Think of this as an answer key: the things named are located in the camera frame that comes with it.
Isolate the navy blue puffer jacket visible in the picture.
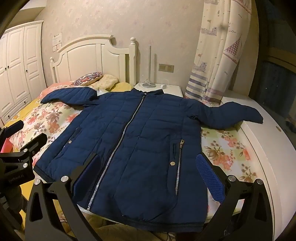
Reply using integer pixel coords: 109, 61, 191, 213
33, 87, 265, 233

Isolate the white wardrobe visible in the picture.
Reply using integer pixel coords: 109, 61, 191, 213
1, 20, 47, 125

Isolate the pink pillow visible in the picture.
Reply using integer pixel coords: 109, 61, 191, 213
38, 82, 73, 99

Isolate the floral bed quilt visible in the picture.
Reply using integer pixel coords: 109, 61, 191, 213
7, 81, 258, 223

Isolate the white window ledge cabinet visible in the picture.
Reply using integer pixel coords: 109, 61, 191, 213
221, 90, 295, 240

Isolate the embroidered round cushion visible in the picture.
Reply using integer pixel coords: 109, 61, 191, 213
72, 72, 103, 86

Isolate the pale yellow pillow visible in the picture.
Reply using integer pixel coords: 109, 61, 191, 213
89, 74, 119, 91

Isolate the white wooden headboard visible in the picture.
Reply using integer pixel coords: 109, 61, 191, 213
50, 34, 137, 86

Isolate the slim metal desk lamp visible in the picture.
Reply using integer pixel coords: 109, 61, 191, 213
142, 45, 156, 88

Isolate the white nightstand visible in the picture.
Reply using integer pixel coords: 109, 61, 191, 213
134, 83, 183, 97

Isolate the sailboat print curtain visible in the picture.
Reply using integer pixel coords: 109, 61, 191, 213
185, 0, 252, 103

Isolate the wall notice paper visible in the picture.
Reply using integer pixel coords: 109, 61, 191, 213
52, 32, 62, 47

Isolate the white charger with cable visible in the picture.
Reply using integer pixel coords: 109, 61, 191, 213
161, 79, 170, 89

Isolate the wall socket panel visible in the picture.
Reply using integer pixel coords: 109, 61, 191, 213
159, 64, 174, 73

